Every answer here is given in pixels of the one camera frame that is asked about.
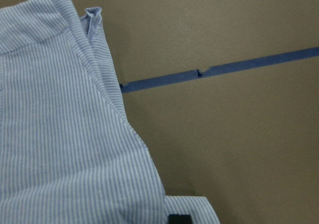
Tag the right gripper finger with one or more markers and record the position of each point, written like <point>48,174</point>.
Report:
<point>179,219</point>

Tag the light blue striped shirt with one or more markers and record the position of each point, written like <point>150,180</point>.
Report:
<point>68,154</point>

